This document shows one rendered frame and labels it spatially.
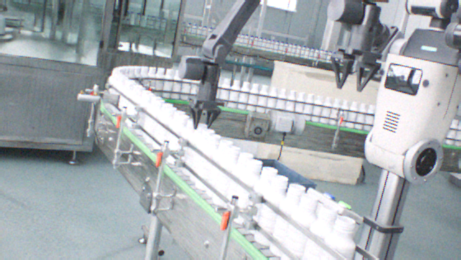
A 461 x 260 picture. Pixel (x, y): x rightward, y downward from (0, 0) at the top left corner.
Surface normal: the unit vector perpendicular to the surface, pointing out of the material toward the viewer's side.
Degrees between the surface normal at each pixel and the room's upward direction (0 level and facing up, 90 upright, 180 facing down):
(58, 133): 90
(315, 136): 90
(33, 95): 90
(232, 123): 90
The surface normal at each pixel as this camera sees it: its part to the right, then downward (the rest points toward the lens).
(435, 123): 0.41, 0.44
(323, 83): 0.16, 0.23
